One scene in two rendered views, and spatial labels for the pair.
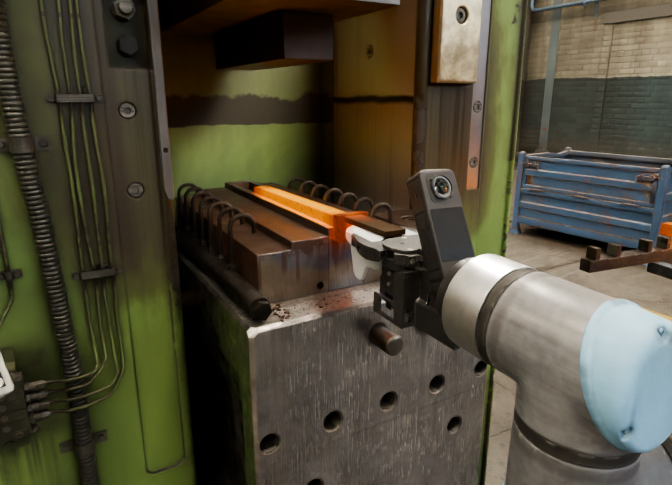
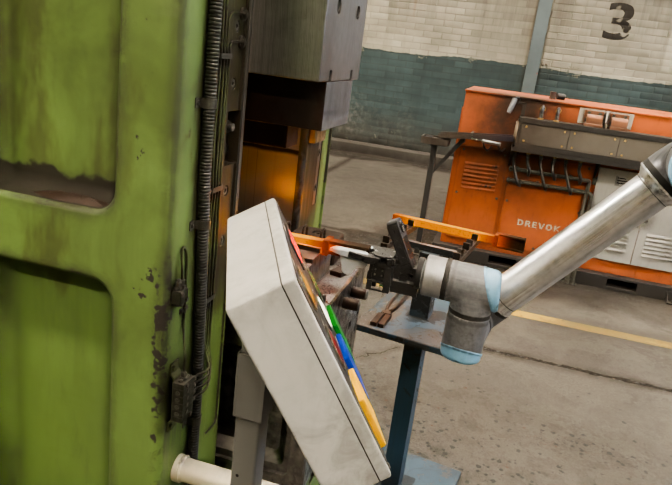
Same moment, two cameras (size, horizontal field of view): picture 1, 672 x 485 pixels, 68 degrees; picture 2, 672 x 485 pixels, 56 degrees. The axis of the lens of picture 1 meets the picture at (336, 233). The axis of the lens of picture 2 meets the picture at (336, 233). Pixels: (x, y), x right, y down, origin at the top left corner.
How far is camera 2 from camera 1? 1.04 m
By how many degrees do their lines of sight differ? 44
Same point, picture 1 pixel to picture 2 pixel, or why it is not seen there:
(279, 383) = not seen: hidden behind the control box
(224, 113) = not seen: hidden behind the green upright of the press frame
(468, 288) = (434, 270)
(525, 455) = (462, 325)
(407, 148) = (290, 183)
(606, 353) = (492, 283)
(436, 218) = (404, 241)
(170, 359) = (218, 350)
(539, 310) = (466, 274)
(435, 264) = (407, 262)
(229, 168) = not seen: hidden behind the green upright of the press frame
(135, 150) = (225, 214)
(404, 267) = (389, 265)
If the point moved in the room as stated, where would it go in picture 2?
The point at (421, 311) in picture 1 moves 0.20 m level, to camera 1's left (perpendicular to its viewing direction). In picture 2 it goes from (395, 284) to (329, 301)
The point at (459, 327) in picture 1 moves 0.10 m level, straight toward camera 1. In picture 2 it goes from (432, 286) to (463, 305)
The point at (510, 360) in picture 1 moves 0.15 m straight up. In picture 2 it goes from (457, 293) to (470, 225)
